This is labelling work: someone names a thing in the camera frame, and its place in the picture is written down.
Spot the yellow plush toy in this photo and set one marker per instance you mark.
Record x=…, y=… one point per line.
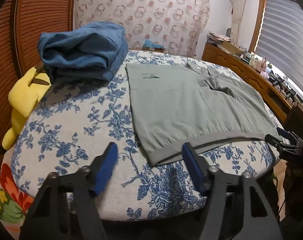
x=24, y=97

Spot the wooden sideboard cabinet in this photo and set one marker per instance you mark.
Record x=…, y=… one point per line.
x=283, y=110

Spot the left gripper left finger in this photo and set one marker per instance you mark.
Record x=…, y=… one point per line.
x=94, y=178

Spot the pink bottle on cabinet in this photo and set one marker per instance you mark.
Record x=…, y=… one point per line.
x=262, y=65

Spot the grey zebra window blind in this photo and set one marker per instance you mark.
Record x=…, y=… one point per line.
x=281, y=38

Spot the folded blue jeans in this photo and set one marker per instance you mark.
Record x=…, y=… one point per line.
x=94, y=51

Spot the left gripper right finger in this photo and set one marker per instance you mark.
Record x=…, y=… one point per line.
x=201, y=173

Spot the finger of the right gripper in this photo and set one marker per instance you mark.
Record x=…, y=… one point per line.
x=282, y=131
x=279, y=145

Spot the grey-green pants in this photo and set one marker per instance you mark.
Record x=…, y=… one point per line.
x=176, y=104

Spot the orange floral beige blanket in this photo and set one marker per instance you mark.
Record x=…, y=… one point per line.
x=14, y=203

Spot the beige side curtain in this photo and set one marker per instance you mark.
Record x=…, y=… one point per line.
x=237, y=16

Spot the brown louvered wardrobe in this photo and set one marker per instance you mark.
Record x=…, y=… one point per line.
x=21, y=23

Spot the stack of papers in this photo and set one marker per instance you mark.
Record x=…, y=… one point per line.
x=216, y=39

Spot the blue item behind bed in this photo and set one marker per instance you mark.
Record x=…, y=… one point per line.
x=152, y=46

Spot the pink circle patterned curtain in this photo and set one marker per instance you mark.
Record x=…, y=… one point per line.
x=174, y=24

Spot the cardboard box on cabinet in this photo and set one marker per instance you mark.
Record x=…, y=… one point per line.
x=232, y=48

